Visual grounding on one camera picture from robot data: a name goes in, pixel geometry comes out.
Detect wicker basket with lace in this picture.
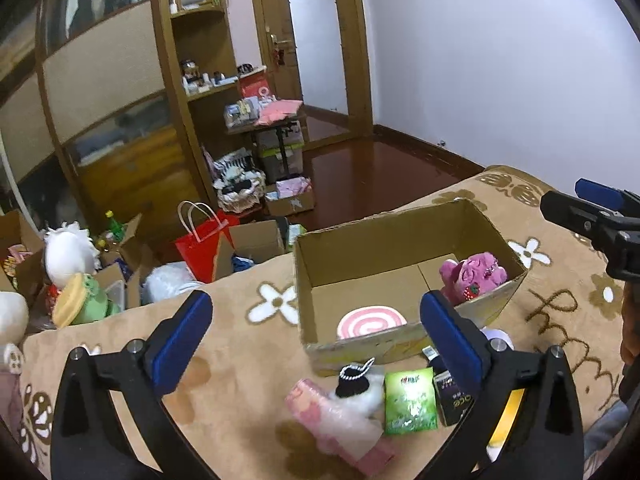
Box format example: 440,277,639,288
214,169,267,214

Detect wooden door with frosted glass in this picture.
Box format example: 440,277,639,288
247,0,374,150

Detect green glass bottle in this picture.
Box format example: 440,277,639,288
103,210,126,242

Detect pink folded cloth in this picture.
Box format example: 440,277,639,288
254,98,305,127

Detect large white plush toy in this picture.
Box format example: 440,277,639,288
0,291,30,374

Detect pink bubble-wrapped package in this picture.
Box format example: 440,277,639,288
285,379,397,477

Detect clear storage bin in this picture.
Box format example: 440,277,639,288
255,127,306,184

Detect black and white plush keychain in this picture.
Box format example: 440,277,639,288
332,358,387,419

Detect red paper bag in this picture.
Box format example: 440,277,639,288
174,201,241,284

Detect wooden wardrobe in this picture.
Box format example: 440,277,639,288
0,0,203,243

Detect white round plush toy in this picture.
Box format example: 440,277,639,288
42,222,101,287

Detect cardboard box with colourful toys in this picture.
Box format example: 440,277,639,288
0,210,47,307

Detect brown cardboard box with flaps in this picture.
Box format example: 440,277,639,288
214,220,286,281

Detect red gift box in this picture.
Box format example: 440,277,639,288
237,70,274,104

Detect small cardboard box pink items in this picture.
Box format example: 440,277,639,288
264,175,316,217

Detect cardboard box with bottles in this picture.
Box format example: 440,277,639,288
94,213,157,311

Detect green frog plush toy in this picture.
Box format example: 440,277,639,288
52,272,122,329

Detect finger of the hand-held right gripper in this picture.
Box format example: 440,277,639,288
574,178,626,211
540,190,609,239

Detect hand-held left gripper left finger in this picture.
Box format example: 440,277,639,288
50,290,221,480

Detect pink plush toy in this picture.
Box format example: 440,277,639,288
439,252,509,306

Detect small side table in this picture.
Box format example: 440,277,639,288
225,119,309,184

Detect dark purple packet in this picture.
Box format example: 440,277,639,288
432,371,474,427

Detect person's blue jeans leg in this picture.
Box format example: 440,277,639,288
582,400,632,462

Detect person's right forearm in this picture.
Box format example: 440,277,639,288
620,285,640,367

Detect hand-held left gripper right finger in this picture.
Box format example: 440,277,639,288
419,290,586,480

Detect white fluffy bundle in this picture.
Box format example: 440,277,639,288
141,262,202,307

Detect pink swirl roll plush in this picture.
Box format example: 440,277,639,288
336,304,411,342

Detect green tissue packet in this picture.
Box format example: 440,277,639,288
383,367,439,436

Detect wooden corner shelf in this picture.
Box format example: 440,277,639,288
150,0,267,211

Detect small green box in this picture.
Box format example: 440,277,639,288
284,223,307,254

